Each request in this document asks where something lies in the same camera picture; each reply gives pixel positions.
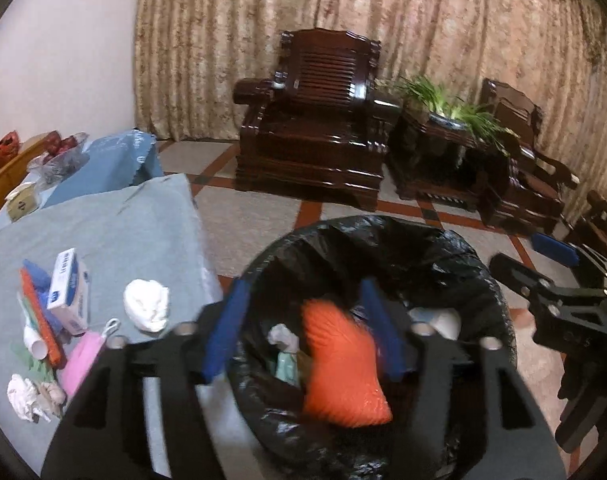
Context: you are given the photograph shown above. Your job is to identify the pink mesh sponge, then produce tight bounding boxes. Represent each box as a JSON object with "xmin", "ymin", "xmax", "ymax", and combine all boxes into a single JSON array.
[{"xmin": 58, "ymin": 318, "xmax": 121, "ymax": 399}]

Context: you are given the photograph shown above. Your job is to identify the small white tissue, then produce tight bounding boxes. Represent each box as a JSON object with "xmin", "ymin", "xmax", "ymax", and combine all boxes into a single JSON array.
[{"xmin": 6, "ymin": 374, "xmax": 67, "ymax": 422}]

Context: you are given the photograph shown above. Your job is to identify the white blue toothpaste tube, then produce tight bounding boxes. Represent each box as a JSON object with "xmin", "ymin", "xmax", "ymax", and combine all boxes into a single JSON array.
[{"xmin": 17, "ymin": 292, "xmax": 48, "ymax": 361}]

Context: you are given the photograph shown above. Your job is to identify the large orange foam net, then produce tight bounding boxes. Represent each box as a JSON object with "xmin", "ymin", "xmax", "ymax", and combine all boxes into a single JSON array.
[{"xmin": 302, "ymin": 299, "xmax": 392, "ymax": 428}]

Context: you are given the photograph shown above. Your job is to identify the white tissue ball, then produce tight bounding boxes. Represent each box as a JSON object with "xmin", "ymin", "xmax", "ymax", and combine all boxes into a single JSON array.
[{"xmin": 123, "ymin": 278, "xmax": 170, "ymax": 334}]

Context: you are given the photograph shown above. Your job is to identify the white blue medicine box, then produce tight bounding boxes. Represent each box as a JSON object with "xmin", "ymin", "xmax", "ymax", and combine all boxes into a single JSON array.
[{"xmin": 47, "ymin": 248, "xmax": 90, "ymax": 336}]

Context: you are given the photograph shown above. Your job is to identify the narrow orange foam net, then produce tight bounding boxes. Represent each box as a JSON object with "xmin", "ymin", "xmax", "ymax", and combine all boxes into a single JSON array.
[{"xmin": 19, "ymin": 266, "xmax": 64, "ymax": 370}]

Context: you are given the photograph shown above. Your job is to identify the blue plastic glove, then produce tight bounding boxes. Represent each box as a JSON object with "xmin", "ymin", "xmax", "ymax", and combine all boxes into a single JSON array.
[{"xmin": 23, "ymin": 259, "xmax": 62, "ymax": 336}]

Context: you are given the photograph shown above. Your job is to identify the green rubber glove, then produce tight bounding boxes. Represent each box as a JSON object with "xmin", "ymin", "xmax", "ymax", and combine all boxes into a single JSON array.
[
  {"xmin": 268, "ymin": 323, "xmax": 300, "ymax": 388},
  {"xmin": 10, "ymin": 342, "xmax": 56, "ymax": 384}
]

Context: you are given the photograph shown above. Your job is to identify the white paper cup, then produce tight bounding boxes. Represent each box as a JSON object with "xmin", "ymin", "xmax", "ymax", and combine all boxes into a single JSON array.
[{"xmin": 409, "ymin": 307, "xmax": 462, "ymax": 340}]

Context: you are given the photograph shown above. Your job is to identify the black lined trash bin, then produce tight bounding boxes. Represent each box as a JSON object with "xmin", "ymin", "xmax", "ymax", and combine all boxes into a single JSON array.
[{"xmin": 227, "ymin": 216, "xmax": 516, "ymax": 479}]

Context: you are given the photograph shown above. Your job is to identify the dark wooden armchair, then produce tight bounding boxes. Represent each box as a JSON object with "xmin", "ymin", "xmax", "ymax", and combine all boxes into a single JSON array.
[
  {"xmin": 478, "ymin": 78, "xmax": 580, "ymax": 235},
  {"xmin": 233, "ymin": 28, "xmax": 402, "ymax": 211}
]

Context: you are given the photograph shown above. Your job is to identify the dark wooden side table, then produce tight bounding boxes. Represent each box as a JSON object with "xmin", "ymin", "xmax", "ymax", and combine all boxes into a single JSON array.
[{"xmin": 386, "ymin": 107, "xmax": 504, "ymax": 211}]

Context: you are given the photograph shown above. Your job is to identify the grey table cloth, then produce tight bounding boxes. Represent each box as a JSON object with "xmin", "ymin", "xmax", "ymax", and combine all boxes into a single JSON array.
[{"xmin": 0, "ymin": 174, "xmax": 223, "ymax": 472}]

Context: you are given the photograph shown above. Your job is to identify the green potted plant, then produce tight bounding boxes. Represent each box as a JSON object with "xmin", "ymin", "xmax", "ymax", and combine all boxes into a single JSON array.
[{"xmin": 391, "ymin": 75, "xmax": 514, "ymax": 156}]

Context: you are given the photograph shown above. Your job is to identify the yellow tissue box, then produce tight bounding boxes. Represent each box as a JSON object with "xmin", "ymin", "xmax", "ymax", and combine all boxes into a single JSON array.
[{"xmin": 5, "ymin": 182, "xmax": 42, "ymax": 222}]

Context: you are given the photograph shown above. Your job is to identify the glass fruit bowl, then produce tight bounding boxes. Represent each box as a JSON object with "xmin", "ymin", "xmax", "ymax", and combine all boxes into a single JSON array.
[{"xmin": 28, "ymin": 132, "xmax": 90, "ymax": 186}]

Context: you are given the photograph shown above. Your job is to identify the wooden tv cabinet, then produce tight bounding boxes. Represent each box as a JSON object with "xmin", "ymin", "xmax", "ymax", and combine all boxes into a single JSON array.
[{"xmin": 0, "ymin": 133, "xmax": 46, "ymax": 211}]

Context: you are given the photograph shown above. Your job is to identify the blue coffee table cloth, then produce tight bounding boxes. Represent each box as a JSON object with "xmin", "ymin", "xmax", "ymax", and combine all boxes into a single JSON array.
[{"xmin": 0, "ymin": 129, "xmax": 166, "ymax": 236}]

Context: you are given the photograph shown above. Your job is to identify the red apples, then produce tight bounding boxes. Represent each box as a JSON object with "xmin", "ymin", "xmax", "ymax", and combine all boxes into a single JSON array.
[{"xmin": 44, "ymin": 131, "xmax": 79, "ymax": 162}]

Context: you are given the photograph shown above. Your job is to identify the red orange plastic bag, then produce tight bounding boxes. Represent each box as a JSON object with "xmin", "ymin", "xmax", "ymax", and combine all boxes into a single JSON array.
[{"xmin": 0, "ymin": 131, "xmax": 21, "ymax": 170}]

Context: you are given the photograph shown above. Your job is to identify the beige patterned curtain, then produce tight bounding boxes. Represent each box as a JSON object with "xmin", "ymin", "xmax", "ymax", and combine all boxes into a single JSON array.
[{"xmin": 134, "ymin": 0, "xmax": 607, "ymax": 220}]

